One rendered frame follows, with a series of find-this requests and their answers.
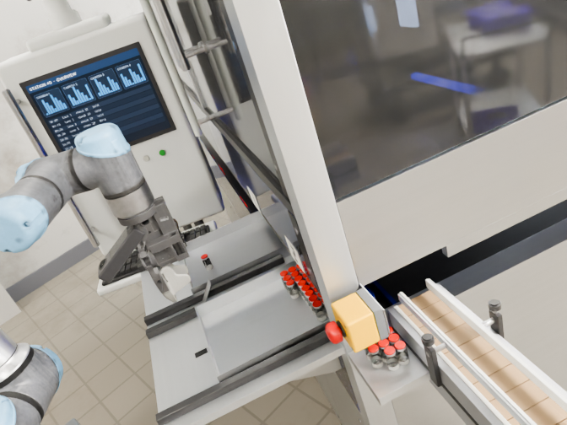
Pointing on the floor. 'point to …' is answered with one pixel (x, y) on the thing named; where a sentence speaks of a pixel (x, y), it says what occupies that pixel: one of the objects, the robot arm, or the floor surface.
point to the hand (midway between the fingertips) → (170, 298)
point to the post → (300, 165)
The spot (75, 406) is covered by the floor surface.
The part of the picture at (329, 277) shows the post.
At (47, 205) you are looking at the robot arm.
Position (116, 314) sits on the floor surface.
